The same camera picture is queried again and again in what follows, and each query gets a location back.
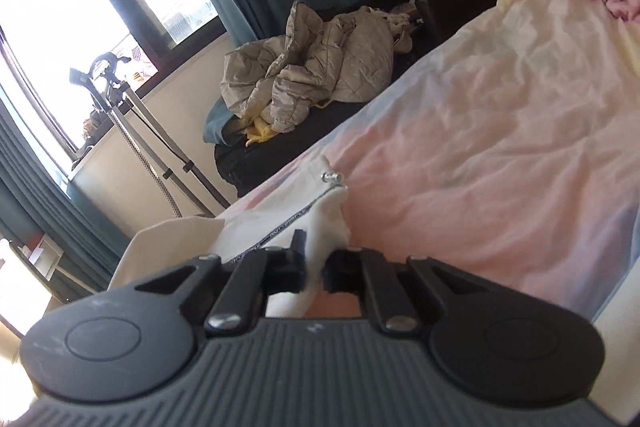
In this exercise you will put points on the teal cloth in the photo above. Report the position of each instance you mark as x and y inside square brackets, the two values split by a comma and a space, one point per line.
[217, 122]

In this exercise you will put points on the pastel bed sheet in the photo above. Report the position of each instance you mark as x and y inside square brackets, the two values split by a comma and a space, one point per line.
[475, 132]

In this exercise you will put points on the cluster of small ornaments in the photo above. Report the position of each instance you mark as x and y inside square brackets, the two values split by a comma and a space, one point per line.
[92, 124]

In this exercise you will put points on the white dressing desk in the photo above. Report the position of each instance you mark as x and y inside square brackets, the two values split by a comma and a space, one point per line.
[45, 257]

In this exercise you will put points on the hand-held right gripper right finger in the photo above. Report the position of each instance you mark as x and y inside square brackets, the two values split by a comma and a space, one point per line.
[342, 267]

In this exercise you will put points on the cream jacket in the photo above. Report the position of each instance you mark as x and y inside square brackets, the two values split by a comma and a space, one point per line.
[175, 237]

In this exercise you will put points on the garment steamer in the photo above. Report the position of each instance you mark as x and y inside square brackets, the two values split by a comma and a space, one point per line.
[105, 58]

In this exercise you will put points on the grey quilted jacket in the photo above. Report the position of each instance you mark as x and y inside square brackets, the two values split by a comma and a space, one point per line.
[310, 72]

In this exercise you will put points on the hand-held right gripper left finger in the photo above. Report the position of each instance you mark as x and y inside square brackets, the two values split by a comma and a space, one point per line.
[299, 267]

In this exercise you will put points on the yellow cloth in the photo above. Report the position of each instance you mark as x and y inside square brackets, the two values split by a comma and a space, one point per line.
[260, 132]

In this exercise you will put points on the dark framed window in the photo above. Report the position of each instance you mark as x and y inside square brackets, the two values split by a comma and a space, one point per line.
[60, 7]

